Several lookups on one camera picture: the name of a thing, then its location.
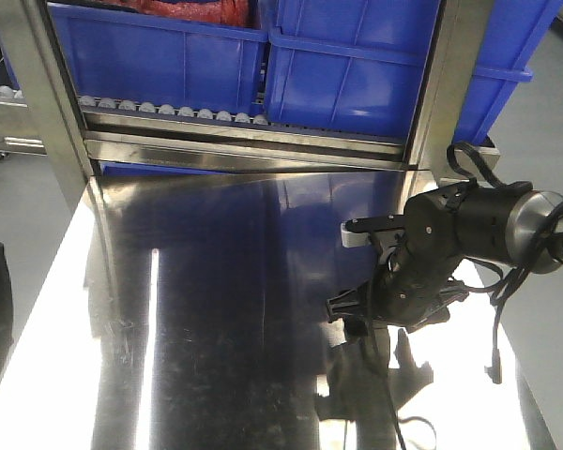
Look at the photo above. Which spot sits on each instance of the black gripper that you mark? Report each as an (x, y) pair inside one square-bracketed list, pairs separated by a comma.
[(411, 285)]

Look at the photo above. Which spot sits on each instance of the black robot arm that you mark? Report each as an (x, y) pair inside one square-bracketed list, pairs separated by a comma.
[(514, 225)]

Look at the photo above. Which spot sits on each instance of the small blue bin below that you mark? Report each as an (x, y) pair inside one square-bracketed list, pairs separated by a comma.
[(136, 169)]

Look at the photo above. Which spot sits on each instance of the red bag in bin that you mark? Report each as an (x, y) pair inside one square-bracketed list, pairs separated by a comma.
[(226, 12)]

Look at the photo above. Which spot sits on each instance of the roller track strip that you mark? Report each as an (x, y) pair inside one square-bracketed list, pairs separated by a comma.
[(128, 106)]

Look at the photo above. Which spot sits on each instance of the large blue plastic bin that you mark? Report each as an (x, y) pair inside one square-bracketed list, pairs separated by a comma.
[(131, 56)]

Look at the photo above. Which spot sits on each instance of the stainless steel rack frame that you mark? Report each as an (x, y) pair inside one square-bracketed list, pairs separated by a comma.
[(75, 139)]

